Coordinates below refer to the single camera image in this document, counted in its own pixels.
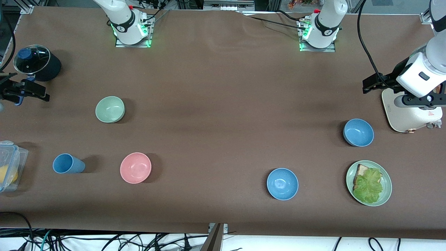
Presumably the blue bowl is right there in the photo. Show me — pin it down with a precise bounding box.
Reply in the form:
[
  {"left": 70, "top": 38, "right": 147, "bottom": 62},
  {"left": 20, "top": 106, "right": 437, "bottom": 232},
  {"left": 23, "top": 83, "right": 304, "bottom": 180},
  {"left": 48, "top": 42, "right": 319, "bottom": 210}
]
[
  {"left": 267, "top": 168, "right": 299, "bottom": 201},
  {"left": 343, "top": 119, "right": 375, "bottom": 147}
]

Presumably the green bowl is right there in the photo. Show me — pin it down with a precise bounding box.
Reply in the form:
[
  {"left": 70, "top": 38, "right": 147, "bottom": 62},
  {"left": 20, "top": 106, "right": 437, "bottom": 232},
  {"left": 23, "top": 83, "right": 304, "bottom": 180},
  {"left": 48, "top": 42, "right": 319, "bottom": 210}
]
[{"left": 95, "top": 96, "right": 125, "bottom": 123}]

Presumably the pink bowl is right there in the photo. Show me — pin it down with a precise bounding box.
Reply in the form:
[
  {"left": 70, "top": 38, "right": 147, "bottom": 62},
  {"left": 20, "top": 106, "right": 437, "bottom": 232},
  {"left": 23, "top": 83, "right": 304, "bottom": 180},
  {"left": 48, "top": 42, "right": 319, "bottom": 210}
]
[{"left": 120, "top": 152, "right": 152, "bottom": 184}]

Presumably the dark blue pot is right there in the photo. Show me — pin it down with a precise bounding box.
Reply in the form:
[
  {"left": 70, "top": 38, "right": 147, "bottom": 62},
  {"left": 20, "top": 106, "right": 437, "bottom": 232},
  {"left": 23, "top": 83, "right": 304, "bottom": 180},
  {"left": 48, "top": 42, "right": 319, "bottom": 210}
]
[{"left": 14, "top": 47, "right": 62, "bottom": 106}]

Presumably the glass lid blue knob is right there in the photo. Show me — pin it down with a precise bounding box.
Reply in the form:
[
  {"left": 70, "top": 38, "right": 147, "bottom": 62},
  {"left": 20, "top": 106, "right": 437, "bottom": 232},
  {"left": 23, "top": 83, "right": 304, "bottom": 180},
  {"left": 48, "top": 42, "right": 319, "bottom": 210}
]
[{"left": 13, "top": 45, "right": 48, "bottom": 74}]

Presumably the cream toaster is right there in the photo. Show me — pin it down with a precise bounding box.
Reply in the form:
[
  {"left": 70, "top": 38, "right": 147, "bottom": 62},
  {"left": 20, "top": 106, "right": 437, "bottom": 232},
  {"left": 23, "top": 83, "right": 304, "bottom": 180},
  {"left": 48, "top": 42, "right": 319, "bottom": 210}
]
[{"left": 382, "top": 88, "right": 443, "bottom": 133}]

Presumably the clear plastic food container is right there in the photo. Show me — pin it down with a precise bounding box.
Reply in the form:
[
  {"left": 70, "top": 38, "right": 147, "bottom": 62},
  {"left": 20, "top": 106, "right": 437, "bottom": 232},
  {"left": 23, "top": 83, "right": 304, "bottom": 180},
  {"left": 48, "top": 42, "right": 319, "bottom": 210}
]
[{"left": 0, "top": 140, "right": 29, "bottom": 193}]

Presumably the blue cup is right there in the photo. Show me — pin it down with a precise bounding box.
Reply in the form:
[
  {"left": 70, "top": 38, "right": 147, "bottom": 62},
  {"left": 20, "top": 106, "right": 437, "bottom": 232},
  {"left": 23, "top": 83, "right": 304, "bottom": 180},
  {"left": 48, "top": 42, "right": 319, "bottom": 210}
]
[{"left": 53, "top": 153, "right": 86, "bottom": 174}]

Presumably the yellow food item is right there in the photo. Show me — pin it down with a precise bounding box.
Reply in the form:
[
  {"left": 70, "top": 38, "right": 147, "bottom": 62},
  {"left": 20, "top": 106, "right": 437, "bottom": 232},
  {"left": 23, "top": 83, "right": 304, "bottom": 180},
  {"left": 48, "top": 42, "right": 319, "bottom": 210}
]
[{"left": 0, "top": 166, "right": 18, "bottom": 185}]

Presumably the light bread slice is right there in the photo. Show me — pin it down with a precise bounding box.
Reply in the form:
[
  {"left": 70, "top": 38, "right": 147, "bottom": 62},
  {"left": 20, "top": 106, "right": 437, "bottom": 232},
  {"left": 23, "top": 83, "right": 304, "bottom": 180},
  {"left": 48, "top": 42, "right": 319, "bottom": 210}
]
[{"left": 353, "top": 164, "right": 375, "bottom": 190}]

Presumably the green plate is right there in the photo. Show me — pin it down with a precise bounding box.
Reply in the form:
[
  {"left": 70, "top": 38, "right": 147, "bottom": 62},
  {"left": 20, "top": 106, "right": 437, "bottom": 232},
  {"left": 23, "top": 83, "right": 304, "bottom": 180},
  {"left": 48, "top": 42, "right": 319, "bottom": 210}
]
[{"left": 346, "top": 161, "right": 392, "bottom": 207}]

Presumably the green lettuce leaf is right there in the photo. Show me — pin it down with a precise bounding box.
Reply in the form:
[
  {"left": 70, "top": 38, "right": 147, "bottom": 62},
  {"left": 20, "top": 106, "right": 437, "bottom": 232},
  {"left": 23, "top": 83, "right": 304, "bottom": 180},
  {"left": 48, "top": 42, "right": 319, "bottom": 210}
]
[{"left": 353, "top": 168, "right": 384, "bottom": 204}]

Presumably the brown table cover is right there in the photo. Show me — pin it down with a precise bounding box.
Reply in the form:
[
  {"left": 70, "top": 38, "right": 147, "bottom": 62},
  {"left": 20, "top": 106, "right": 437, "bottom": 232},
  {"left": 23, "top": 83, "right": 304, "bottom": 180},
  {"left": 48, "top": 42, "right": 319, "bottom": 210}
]
[{"left": 0, "top": 5, "right": 446, "bottom": 241}]

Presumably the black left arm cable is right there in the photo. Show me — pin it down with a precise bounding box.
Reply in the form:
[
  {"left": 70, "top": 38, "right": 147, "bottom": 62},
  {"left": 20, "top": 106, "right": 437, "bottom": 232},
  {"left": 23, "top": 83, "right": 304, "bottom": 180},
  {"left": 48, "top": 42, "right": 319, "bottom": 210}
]
[{"left": 357, "top": 0, "right": 386, "bottom": 84}]

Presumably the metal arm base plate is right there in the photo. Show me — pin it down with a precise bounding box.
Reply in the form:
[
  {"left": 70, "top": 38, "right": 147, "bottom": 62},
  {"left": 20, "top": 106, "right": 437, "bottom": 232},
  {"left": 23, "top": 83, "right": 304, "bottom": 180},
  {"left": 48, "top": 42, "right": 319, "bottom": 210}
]
[
  {"left": 298, "top": 19, "right": 337, "bottom": 53},
  {"left": 115, "top": 21, "right": 153, "bottom": 48}
]

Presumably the short black base cable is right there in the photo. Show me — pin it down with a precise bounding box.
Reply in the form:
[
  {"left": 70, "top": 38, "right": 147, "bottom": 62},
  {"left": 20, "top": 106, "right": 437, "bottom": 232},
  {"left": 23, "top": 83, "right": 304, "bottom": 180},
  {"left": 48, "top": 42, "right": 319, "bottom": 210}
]
[{"left": 277, "top": 10, "right": 303, "bottom": 22}]

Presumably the long black base cable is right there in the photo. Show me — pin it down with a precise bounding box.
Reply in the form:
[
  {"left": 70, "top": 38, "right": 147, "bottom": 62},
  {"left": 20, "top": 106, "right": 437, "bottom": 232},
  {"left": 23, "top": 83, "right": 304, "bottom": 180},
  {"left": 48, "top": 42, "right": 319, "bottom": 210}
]
[{"left": 240, "top": 12, "right": 307, "bottom": 31}]

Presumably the black looped floor cable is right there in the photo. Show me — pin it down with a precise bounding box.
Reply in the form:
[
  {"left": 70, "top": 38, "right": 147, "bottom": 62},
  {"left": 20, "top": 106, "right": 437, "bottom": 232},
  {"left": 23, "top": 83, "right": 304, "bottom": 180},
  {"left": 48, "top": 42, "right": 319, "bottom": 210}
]
[{"left": 0, "top": 212, "right": 34, "bottom": 246}]

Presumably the teal floor cable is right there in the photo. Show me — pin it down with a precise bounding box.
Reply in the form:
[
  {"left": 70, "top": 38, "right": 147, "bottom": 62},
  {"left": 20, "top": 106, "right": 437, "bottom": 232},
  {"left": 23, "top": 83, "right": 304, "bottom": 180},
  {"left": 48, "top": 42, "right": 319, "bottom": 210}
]
[{"left": 40, "top": 229, "right": 53, "bottom": 251}]

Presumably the grey metal frame rail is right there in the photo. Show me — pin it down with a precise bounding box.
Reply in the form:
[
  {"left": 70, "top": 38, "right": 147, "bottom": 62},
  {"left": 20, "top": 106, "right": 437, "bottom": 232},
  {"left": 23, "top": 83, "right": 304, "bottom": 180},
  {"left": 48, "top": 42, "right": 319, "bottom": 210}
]
[{"left": 203, "top": 0, "right": 255, "bottom": 11}]

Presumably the aluminium profile post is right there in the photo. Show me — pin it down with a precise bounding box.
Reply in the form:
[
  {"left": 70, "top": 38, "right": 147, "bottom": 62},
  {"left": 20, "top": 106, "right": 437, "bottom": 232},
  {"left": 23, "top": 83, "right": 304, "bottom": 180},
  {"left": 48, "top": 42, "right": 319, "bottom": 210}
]
[{"left": 199, "top": 223, "right": 229, "bottom": 251}]

